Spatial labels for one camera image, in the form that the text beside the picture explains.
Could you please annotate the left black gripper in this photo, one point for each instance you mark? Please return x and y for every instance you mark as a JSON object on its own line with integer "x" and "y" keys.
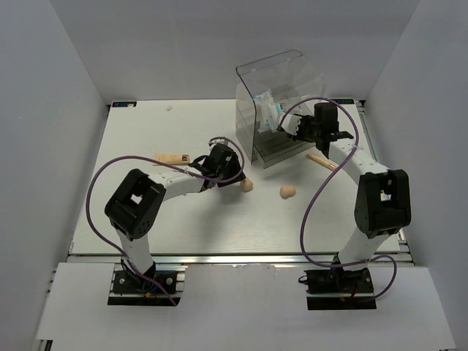
{"x": 234, "y": 165}

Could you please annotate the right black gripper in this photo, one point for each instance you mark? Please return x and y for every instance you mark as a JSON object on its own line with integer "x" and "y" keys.
{"x": 297, "y": 137}

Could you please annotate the beige makeup sponge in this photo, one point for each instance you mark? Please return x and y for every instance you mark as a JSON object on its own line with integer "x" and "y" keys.
{"x": 246, "y": 185}
{"x": 287, "y": 191}

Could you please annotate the beige makeup tube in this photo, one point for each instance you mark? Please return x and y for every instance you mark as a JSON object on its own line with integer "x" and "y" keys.
{"x": 173, "y": 159}

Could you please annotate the white blue sachet packet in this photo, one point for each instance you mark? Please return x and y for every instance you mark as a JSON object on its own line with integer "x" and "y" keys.
{"x": 268, "y": 112}

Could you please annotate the clear acrylic organizer box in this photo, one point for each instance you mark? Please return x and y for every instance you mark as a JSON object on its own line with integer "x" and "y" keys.
{"x": 267, "y": 88}

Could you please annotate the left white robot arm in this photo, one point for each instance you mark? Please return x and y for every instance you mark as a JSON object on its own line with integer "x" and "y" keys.
{"x": 133, "y": 207}

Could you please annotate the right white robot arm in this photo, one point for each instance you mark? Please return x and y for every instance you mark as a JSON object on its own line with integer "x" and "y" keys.
{"x": 382, "y": 202}

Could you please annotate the right blue table label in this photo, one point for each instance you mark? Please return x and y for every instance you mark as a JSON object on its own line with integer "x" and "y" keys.
{"x": 344, "y": 101}

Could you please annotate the blue table label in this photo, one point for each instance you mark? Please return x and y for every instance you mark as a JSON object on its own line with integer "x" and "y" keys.
{"x": 344, "y": 101}
{"x": 123, "y": 104}

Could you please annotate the beige rose-gold lipstick pen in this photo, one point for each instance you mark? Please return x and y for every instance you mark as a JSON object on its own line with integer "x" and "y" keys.
{"x": 321, "y": 161}

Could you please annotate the left blue table label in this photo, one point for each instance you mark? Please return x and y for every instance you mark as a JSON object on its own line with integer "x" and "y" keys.
{"x": 123, "y": 104}

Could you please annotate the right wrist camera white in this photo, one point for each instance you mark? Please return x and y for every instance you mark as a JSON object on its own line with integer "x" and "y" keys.
{"x": 291, "y": 124}

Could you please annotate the aluminium rail front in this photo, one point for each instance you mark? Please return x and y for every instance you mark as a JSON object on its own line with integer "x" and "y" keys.
{"x": 402, "y": 257}

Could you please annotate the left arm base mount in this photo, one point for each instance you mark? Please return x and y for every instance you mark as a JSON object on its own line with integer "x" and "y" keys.
{"x": 129, "y": 290}

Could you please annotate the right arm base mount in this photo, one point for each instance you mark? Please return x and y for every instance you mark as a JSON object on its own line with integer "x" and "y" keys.
{"x": 337, "y": 289}

